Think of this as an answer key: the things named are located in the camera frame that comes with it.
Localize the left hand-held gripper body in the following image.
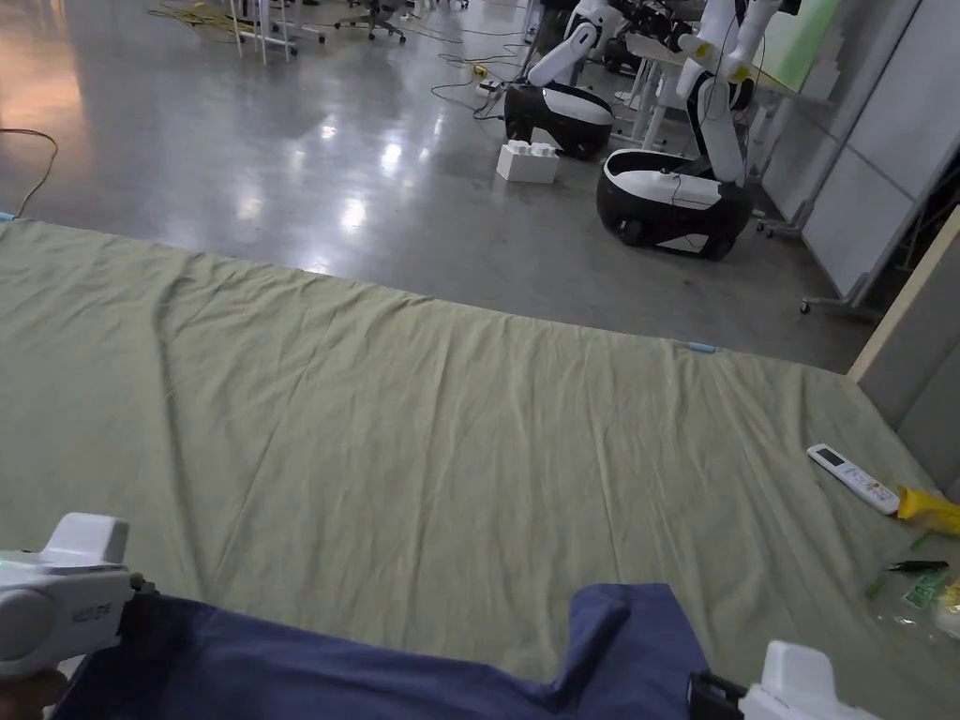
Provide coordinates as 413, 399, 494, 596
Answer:
0, 513, 162, 681

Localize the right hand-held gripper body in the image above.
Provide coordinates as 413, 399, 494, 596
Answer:
688, 640, 850, 720

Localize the dark blue shirt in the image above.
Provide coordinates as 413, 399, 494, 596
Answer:
51, 581, 713, 720

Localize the person's left hand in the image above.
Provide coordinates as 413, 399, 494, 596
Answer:
0, 667, 70, 720

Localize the clear packet with green print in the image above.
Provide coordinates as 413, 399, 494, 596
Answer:
864, 569, 960, 640

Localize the white remote control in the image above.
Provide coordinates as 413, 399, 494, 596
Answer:
805, 442, 902, 517

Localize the yellow plastic bag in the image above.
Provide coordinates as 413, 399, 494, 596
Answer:
895, 485, 960, 536

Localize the grey padded headboard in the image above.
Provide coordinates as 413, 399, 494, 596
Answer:
847, 224, 960, 498

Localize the bed with pale green sheet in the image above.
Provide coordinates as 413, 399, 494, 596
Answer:
0, 216, 960, 720

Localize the white and black robot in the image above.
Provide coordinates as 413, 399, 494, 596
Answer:
595, 0, 758, 263
502, 0, 618, 161

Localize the white foam block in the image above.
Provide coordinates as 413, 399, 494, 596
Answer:
495, 138, 562, 187

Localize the white desk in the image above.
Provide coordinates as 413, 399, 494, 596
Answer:
610, 29, 830, 155

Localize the grey office chair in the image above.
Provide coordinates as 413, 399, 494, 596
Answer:
333, 0, 408, 44

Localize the white frame table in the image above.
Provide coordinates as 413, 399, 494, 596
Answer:
229, 0, 328, 66

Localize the heap of yellow cable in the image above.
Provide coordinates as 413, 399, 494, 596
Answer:
144, 0, 260, 33

